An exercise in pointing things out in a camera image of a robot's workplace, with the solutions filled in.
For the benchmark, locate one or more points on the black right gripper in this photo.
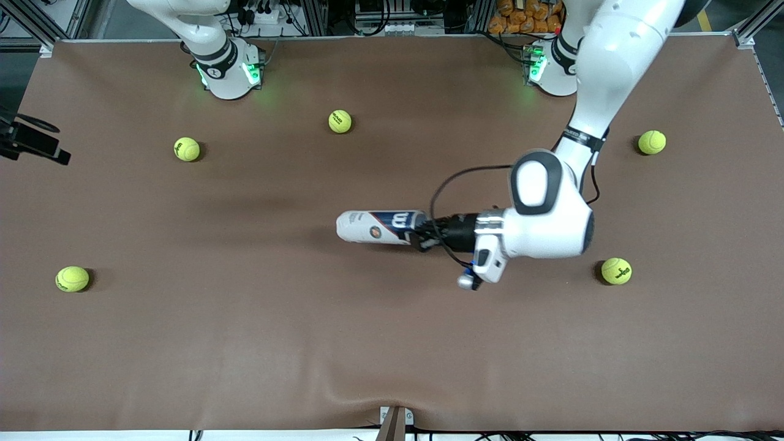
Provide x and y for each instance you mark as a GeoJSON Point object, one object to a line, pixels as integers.
{"type": "Point", "coordinates": [32, 141]}

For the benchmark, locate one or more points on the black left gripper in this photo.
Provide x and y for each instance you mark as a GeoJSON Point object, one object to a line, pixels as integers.
{"type": "Point", "coordinates": [460, 231]}

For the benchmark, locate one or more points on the white and blue tennis can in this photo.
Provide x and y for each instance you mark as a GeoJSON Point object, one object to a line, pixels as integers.
{"type": "Point", "coordinates": [376, 228]}

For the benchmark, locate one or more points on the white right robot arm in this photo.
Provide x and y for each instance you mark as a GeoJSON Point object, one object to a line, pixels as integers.
{"type": "Point", "coordinates": [220, 55]}

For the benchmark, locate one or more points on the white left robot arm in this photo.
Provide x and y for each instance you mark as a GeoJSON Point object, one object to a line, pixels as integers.
{"type": "Point", "coordinates": [551, 226]}

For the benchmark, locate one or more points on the yellow tennis ball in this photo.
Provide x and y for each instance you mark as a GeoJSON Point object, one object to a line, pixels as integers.
{"type": "Point", "coordinates": [652, 142]}
{"type": "Point", "coordinates": [616, 271]}
{"type": "Point", "coordinates": [340, 121]}
{"type": "Point", "coordinates": [72, 278]}
{"type": "Point", "coordinates": [187, 149]}

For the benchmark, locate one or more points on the brown table mat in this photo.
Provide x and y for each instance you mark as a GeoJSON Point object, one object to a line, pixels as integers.
{"type": "Point", "coordinates": [392, 343]}

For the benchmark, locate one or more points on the white power strip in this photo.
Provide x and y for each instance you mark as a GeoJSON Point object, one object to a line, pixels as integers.
{"type": "Point", "coordinates": [398, 29]}

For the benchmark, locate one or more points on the orange mesh bag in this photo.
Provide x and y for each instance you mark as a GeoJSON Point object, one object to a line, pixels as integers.
{"type": "Point", "coordinates": [527, 17]}

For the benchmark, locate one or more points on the aluminium frame post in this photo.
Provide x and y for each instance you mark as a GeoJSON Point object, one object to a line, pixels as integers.
{"type": "Point", "coordinates": [750, 27]}
{"type": "Point", "coordinates": [33, 27]}

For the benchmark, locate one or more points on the metal table edge bracket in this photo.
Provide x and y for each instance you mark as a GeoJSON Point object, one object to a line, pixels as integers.
{"type": "Point", "coordinates": [395, 422]}

